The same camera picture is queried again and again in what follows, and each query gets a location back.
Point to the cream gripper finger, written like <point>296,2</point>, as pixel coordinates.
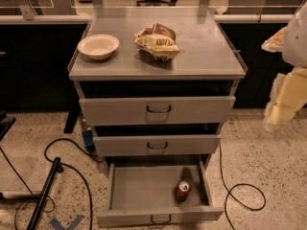
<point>275,43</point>
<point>287,97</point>

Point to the yellow brown chip bag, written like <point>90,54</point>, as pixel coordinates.
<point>157,41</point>

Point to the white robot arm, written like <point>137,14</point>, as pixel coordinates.
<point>295,39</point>

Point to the grey middle drawer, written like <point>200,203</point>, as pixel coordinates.
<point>156,145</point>

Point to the grey drawer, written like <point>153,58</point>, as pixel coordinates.
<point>145,111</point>
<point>156,145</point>
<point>143,192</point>

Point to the grey top drawer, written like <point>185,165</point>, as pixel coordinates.
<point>145,111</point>

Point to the grey metal drawer cabinet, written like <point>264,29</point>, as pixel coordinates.
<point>206,66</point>

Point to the grey bottom drawer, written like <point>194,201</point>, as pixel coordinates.
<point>143,192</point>

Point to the white bowl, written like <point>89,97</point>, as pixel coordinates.
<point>98,46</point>

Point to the blue box behind cabinet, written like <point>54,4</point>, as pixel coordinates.
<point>88,140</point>

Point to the black pole on floor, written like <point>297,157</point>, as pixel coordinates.
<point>43,195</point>

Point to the black stand base left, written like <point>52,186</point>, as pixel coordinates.
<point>6,123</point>

